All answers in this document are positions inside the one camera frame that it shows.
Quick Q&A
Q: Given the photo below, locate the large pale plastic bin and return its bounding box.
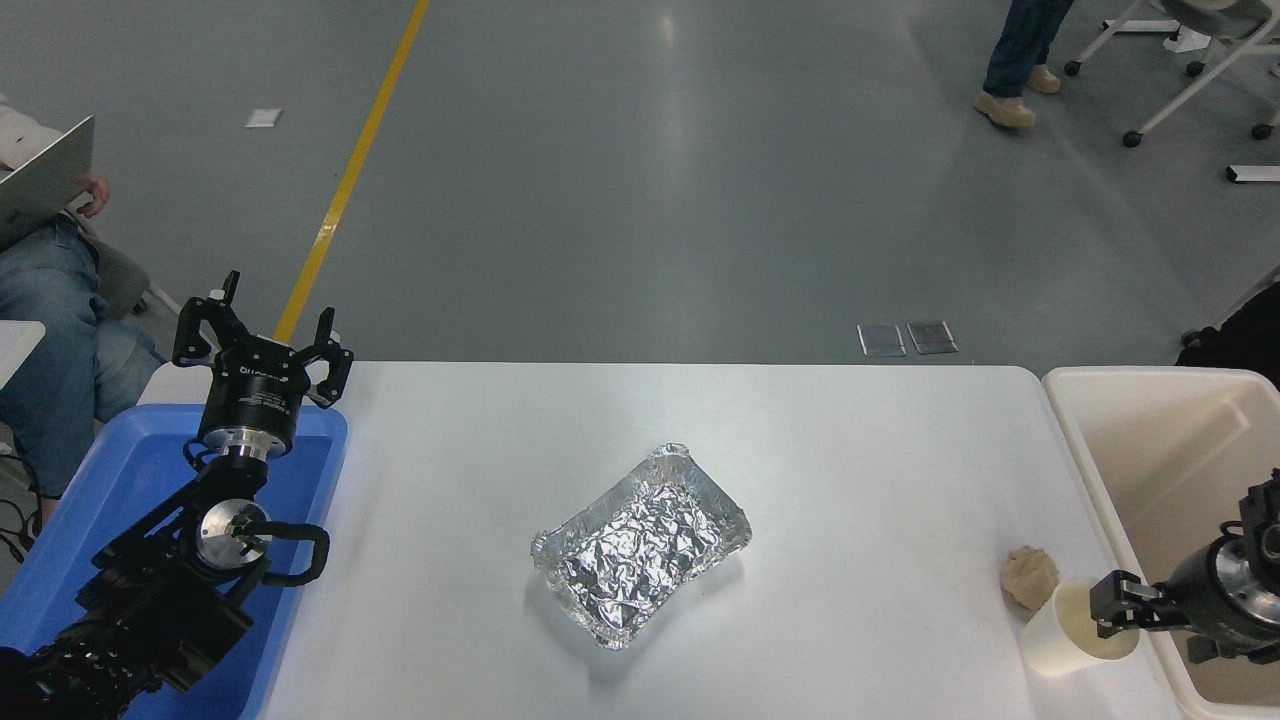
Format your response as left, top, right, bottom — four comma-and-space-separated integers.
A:
1042, 366, 1280, 720

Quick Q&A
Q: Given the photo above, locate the white desk corner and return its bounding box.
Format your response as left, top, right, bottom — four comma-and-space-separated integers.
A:
0, 320, 47, 391

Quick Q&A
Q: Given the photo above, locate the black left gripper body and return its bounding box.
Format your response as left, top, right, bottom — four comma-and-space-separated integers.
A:
197, 338, 313, 446

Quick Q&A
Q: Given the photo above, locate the grey office chair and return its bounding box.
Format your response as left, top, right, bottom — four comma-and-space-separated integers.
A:
75, 215, 182, 319

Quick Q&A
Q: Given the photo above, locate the crumpled foil tray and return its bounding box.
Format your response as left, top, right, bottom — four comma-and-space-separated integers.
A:
530, 443, 753, 651

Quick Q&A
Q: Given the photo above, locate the blue plastic tray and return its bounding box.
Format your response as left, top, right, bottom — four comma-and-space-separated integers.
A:
0, 403, 349, 720

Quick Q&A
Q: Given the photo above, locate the white paper cup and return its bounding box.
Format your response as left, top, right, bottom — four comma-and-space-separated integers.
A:
1018, 578, 1142, 678

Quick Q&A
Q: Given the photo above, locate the white wheeled chair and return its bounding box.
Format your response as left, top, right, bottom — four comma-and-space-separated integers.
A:
1063, 0, 1280, 149

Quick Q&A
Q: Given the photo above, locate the grey chair leg with caster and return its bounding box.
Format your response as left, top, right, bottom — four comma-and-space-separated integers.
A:
1182, 262, 1280, 347

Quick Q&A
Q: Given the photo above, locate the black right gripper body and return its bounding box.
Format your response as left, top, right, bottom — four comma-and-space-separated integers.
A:
1163, 537, 1238, 635

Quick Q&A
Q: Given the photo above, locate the silver laptop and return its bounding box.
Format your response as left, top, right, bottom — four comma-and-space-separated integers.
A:
0, 115, 97, 252

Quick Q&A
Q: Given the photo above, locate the crumpled tan paper ball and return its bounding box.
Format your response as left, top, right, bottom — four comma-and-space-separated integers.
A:
1002, 545, 1060, 612

